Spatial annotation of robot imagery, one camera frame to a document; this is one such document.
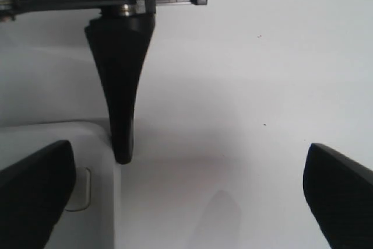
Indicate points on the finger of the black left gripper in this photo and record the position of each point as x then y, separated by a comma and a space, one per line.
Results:
119, 46

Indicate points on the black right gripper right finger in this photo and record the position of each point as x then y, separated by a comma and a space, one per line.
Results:
338, 191

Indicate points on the white five-socket power strip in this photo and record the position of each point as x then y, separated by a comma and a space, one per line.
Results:
89, 218

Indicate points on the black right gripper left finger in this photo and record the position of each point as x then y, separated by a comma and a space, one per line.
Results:
34, 194

